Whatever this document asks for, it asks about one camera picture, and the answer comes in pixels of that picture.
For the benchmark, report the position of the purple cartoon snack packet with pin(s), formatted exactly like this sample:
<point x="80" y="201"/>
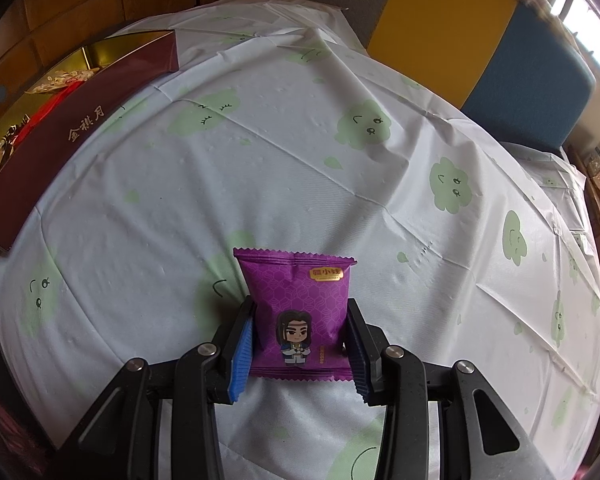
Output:
<point x="300" y="290"/>

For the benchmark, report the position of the red snack packet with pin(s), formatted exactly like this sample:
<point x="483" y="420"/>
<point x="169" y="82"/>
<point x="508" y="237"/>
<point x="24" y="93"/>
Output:
<point x="45" y="110"/>

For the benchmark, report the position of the red tin box gold interior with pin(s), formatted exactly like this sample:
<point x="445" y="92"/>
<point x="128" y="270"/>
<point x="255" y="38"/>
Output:
<point x="80" y="125"/>

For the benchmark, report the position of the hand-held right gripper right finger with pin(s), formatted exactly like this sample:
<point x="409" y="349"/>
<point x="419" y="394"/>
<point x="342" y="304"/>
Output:
<point x="357" y="355"/>

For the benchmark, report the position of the white tablecloth green cloud print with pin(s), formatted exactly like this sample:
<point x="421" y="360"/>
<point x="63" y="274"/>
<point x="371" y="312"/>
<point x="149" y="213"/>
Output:
<point x="330" y="185"/>

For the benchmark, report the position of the grey yellow blue chair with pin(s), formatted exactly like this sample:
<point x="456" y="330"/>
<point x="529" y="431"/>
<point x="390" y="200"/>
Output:
<point x="440" y="20"/>

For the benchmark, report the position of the window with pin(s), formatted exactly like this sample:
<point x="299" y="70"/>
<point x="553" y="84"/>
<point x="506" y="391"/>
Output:
<point x="585" y="10"/>

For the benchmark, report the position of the clear peanut snack pack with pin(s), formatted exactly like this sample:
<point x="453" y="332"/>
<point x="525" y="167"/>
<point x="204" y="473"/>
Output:
<point x="65" y="80"/>

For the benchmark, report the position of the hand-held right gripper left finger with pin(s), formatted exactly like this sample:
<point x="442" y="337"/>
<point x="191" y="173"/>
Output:
<point x="242" y="355"/>

